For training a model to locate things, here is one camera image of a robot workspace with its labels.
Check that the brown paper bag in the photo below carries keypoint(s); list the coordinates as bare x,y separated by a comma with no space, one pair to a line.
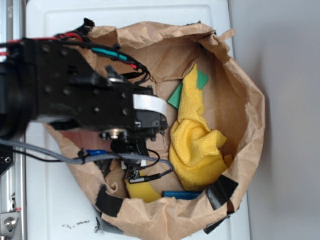
233,105

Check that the yellow microfiber cloth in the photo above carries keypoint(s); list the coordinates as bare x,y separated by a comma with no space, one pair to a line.
194,149

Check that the blue flat block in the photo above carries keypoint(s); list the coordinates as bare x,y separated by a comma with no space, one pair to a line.
182,195

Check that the black tape strip right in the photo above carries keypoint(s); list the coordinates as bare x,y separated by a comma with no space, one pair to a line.
219,192

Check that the black tape strip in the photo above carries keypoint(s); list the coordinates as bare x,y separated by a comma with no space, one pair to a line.
219,192
108,204

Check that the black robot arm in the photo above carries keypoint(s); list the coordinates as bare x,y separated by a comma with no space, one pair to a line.
16,89

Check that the yellow sponge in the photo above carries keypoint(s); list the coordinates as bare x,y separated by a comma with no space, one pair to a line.
143,190

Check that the green flat block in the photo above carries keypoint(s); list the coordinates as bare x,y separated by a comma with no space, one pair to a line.
190,87

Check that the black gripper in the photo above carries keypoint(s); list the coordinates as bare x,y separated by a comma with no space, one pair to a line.
68,94

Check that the aluminium frame rail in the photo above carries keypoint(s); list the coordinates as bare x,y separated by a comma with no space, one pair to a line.
13,223

